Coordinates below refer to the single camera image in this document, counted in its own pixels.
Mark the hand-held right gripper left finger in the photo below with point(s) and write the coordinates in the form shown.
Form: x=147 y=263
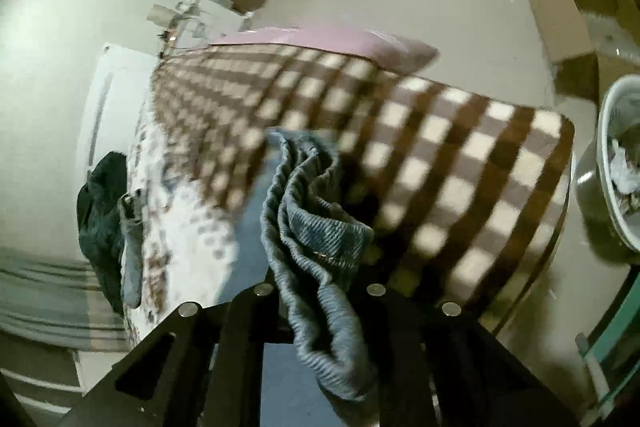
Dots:
x=250 y=317

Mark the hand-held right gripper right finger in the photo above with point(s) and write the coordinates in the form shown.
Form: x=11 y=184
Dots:
x=400 y=322

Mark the blue denim pants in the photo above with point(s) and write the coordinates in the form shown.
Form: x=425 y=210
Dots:
x=312 y=247

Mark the white patterned bed sheet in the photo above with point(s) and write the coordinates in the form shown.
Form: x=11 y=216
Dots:
x=190 y=227

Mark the dark green garment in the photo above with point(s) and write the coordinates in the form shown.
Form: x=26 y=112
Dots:
x=102 y=217

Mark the brown checkered blanket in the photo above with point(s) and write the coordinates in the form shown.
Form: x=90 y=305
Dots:
x=400 y=122

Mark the striped grey rug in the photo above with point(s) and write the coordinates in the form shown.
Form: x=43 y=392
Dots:
x=50 y=292

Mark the pink pillow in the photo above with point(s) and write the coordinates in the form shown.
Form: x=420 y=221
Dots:
x=345 y=44

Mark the open cardboard box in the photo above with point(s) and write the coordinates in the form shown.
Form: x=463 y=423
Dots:
x=585 y=7

